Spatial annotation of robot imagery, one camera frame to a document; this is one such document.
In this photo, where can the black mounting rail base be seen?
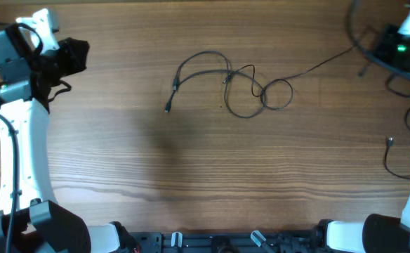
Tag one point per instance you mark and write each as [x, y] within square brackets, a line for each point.
[283, 242]

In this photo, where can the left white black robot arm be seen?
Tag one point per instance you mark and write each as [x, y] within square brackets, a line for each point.
[33, 67]

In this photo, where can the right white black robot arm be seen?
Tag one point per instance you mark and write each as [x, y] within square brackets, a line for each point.
[377, 233]

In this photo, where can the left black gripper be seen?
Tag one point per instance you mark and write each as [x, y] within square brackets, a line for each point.
[73, 55]

